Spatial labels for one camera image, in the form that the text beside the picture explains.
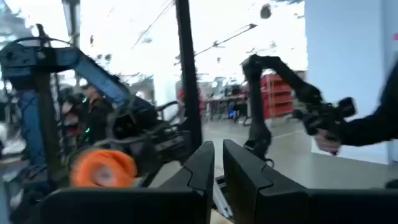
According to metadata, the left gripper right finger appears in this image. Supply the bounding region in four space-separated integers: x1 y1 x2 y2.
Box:
222 139 398 224

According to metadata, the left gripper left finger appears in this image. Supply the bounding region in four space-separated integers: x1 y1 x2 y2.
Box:
39 141 216 224

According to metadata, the orange elastic bandage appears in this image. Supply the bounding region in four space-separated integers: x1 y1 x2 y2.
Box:
68 148 138 189

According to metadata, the person's hand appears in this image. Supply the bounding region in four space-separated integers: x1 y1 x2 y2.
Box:
313 128 342 156

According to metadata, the red shelf rack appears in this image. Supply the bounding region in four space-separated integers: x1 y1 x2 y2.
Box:
260 73 295 121

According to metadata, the silver metal bracket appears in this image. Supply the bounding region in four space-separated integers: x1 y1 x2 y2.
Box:
212 175 234 219

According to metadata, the black aluminium frame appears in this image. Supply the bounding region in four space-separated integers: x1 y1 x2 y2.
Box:
174 0 203 154

